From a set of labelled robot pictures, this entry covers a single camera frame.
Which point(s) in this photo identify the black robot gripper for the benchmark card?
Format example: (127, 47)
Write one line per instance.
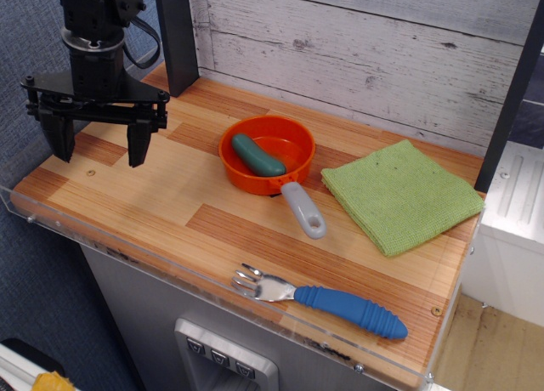
(96, 88)

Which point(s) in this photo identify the green toy sausage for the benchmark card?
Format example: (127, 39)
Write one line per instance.
(255, 158)

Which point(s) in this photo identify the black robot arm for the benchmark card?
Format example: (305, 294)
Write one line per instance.
(98, 26)

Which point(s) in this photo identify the clear acrylic table guard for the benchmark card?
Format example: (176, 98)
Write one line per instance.
(204, 254)

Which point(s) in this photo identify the grey cabinet with button panel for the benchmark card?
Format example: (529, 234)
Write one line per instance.
(179, 340)

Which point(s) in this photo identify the yellow taped object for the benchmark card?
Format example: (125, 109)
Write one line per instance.
(52, 381)

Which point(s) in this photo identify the green folded cloth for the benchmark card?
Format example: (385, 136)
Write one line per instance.
(400, 197)

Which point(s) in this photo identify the white ribbed appliance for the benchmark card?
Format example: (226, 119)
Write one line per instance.
(505, 266)

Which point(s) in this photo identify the black vertical post left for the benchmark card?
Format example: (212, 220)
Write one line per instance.
(178, 43)

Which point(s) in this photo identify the black vertical post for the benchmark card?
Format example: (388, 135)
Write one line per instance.
(515, 94)
(178, 43)

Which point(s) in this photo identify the orange toy pot grey handle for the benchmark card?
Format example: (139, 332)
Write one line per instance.
(271, 155)

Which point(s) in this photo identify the blue handled metal fork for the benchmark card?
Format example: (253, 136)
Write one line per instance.
(364, 313)

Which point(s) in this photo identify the black vertical post right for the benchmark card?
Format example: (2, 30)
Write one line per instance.
(515, 94)

